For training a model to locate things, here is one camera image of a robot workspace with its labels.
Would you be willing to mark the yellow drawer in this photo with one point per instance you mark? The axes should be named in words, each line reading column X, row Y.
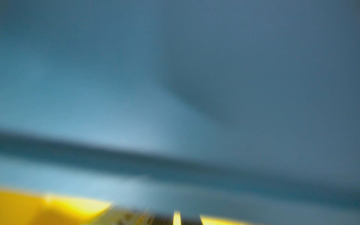
column 20, row 208

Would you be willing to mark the teal drawer cabinet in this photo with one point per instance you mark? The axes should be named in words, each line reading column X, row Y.
column 239, row 109

